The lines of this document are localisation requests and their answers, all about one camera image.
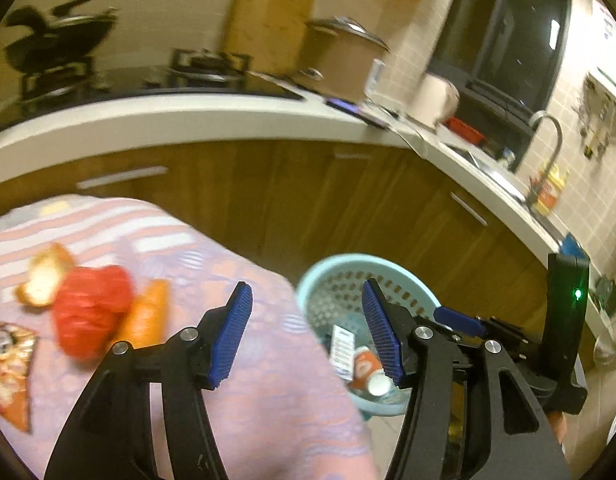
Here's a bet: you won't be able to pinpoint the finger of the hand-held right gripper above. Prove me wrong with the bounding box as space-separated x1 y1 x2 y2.
432 306 541 354

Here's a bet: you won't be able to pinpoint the pink patterned tablecloth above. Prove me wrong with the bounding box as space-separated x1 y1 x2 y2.
0 195 384 480

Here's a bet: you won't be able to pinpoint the steel faucet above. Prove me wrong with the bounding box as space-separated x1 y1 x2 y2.
525 112 565 206

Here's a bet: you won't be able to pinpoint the dark smartphone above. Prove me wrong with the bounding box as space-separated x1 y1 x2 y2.
325 97 389 130

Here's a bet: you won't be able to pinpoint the wooden kitchen base cabinets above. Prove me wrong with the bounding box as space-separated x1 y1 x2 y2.
0 140 564 341

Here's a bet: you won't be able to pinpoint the white printed carton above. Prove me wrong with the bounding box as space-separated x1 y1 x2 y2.
329 325 357 380

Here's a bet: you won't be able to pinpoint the red plastic bag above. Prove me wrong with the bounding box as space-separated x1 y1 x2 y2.
52 266 136 360

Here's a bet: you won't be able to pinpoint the steel sink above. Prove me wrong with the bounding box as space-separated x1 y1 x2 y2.
448 142 564 241

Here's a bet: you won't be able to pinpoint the teal plastic basket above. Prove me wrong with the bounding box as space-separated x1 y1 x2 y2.
295 254 444 417

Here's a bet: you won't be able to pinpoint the black wok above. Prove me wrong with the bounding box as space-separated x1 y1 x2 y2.
3 5 116 76

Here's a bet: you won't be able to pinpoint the dark window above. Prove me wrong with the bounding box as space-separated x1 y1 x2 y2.
425 0 574 141

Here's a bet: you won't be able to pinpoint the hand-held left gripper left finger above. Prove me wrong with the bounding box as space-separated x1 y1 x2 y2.
44 281 253 480

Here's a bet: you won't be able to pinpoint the person's right hand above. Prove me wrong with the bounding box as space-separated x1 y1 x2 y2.
550 411 572 456

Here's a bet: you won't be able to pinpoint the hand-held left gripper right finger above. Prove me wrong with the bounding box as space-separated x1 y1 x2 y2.
362 278 571 480

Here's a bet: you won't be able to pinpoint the wooden cutting board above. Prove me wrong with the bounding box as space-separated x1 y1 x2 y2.
223 0 320 76

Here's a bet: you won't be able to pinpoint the bread piece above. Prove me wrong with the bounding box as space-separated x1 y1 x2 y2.
14 242 78 308

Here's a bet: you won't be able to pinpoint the white electric kettle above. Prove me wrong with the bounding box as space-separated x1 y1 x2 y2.
417 72 461 128

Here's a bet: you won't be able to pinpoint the white power cable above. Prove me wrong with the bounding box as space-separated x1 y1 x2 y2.
373 102 441 161

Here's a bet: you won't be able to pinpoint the black gas stove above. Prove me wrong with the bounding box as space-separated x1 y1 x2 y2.
18 49 309 106

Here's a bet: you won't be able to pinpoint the red box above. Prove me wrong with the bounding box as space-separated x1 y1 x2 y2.
440 116 486 143

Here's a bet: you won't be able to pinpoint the white water heater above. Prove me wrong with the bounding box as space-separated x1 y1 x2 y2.
585 0 616 121

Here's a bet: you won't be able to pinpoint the lid with black handle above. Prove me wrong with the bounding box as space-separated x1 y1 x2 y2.
48 0 120 28

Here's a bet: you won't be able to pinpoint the small white upright device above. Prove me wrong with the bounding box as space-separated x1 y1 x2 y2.
366 58 386 98

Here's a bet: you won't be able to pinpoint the white round container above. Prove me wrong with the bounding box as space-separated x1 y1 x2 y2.
592 305 616 368

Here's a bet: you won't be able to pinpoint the orange bell pepper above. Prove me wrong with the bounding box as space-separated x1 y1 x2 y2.
108 279 171 351

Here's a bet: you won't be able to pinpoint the blue cup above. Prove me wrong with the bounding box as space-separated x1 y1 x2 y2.
560 232 586 261

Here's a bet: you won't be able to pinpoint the orange white tube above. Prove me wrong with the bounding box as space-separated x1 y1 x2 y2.
349 345 394 397

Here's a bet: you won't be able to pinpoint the yellow detergent bottle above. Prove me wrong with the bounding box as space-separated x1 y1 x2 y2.
533 162 569 216

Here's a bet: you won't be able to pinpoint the brown rice cooker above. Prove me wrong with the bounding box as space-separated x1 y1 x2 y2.
293 16 390 106

